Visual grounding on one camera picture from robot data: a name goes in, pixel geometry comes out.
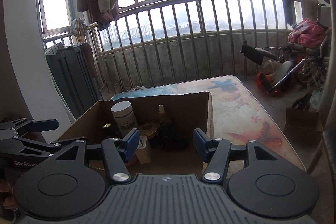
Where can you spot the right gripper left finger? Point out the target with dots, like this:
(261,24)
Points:
(114,153)

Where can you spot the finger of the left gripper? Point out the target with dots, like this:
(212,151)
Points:
(23,126)
(16,148)

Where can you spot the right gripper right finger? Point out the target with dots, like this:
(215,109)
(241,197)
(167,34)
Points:
(217,153)

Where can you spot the white lidded supplement bottle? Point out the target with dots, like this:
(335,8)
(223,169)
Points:
(124,116)

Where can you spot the black tape roll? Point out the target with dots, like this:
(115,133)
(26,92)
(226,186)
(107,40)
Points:
(108,130)

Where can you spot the beach print table mat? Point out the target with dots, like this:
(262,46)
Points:
(237,115)

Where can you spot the gold lid black jar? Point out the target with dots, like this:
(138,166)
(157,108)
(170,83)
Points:
(150,130)

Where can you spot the large cardboard box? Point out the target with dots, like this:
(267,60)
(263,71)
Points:
(171,153)

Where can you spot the green dropper bottle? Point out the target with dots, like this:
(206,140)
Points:
(164,120)

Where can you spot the dark grey storage cabinet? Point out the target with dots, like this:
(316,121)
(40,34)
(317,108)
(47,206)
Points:
(73,69)

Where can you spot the red plastic bag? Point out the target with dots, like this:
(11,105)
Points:
(265,83)

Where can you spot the brown paper bag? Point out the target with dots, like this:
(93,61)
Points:
(303,126)

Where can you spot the metal balcony railing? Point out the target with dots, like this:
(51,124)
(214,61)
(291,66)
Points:
(170,41)

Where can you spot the wheelchair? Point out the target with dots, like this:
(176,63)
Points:
(292,62)

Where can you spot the pink blanket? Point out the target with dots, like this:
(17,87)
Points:
(307,33)

